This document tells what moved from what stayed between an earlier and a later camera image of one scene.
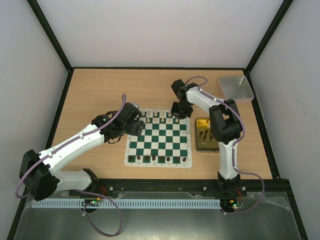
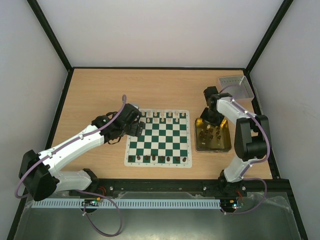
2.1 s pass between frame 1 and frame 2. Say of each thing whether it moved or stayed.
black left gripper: stayed
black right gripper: moved
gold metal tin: stayed
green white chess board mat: stayed
